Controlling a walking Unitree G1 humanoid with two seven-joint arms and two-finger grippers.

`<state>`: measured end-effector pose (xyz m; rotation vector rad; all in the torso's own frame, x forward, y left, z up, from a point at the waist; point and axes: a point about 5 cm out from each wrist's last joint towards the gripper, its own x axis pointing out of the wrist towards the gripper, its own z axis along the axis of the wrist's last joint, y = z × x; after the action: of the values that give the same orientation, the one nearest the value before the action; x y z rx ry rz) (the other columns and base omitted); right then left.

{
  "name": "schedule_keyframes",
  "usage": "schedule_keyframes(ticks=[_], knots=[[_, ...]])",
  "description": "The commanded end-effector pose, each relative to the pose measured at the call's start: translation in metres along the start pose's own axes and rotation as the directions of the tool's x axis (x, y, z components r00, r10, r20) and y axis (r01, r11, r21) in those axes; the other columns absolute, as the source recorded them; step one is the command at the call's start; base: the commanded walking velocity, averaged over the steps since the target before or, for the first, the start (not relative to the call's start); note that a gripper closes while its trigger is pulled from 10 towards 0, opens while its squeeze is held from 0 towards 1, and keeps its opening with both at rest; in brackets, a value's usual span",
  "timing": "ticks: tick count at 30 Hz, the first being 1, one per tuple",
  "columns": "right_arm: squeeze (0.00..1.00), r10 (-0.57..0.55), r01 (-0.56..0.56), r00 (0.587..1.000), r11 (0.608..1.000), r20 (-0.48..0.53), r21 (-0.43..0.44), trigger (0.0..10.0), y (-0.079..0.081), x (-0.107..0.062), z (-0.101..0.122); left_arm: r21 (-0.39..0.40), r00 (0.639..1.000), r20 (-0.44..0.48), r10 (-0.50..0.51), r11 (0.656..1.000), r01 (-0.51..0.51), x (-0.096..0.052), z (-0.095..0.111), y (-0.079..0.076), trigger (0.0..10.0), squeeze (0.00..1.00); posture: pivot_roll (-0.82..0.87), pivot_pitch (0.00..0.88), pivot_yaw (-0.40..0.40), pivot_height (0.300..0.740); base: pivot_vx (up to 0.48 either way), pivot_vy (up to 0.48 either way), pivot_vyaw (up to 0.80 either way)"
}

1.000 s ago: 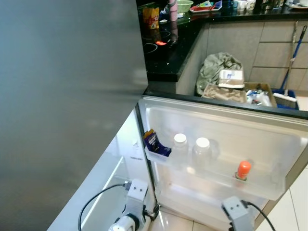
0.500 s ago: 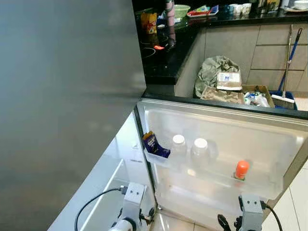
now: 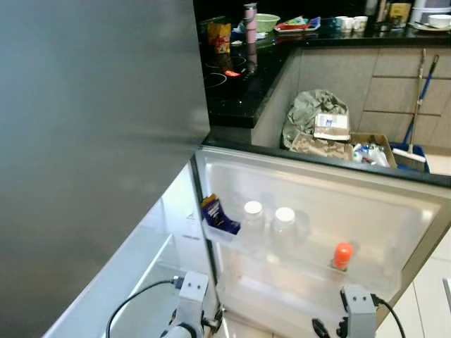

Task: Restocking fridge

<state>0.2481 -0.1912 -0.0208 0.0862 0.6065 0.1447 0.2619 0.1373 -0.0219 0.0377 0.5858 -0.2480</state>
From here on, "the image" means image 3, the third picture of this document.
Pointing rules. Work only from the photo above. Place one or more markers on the clear white cap bottle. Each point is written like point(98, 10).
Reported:
point(284, 214)
point(252, 208)

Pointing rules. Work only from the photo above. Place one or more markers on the silver fridge main door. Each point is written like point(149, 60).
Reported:
point(394, 190)

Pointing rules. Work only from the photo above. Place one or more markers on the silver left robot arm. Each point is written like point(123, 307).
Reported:
point(180, 332)

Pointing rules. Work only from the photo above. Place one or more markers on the silver fridge freezer door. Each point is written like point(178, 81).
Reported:
point(91, 105)

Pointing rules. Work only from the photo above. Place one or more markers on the orange cap bottle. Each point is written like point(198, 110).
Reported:
point(342, 253)

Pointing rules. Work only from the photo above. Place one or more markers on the purple snack packet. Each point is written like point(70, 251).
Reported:
point(218, 215)

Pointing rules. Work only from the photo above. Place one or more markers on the white blue plastic bottles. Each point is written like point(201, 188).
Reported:
point(370, 155)

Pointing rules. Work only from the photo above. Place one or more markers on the brown moulded cardboard tray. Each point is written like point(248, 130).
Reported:
point(320, 146)

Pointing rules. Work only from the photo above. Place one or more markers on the cardboard box with bottles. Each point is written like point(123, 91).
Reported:
point(366, 137)

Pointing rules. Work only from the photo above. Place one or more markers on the small labelled cardboard box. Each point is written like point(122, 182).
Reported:
point(331, 127)

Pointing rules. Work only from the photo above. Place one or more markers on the black kitchen counter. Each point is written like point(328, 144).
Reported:
point(232, 107)

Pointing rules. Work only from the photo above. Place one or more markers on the black induction cooktop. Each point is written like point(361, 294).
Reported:
point(218, 77)

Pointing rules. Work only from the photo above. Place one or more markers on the yellow red snack packet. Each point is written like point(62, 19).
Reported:
point(220, 39)

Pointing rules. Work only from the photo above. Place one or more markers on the red tray with items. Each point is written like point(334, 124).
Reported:
point(296, 27)

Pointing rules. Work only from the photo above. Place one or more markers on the small white cup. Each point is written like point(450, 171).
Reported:
point(360, 23)
point(340, 23)

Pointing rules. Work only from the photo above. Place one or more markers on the light green bowl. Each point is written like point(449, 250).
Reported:
point(268, 23)

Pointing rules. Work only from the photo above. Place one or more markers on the brown rimmed plate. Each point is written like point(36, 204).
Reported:
point(421, 28)

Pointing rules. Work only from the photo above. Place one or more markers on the dark steel thermos jug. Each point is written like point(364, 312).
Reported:
point(377, 13)

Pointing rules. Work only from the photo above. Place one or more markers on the yellow box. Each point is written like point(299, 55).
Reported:
point(400, 14)

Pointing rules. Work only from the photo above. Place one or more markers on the white round bowl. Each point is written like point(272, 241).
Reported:
point(440, 20)

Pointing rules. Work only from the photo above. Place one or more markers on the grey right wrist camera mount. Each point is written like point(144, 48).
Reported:
point(359, 310)

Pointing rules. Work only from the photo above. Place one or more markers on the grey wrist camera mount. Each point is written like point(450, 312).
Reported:
point(192, 296)
point(359, 310)

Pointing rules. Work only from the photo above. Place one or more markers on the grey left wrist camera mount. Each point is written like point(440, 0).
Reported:
point(192, 296)

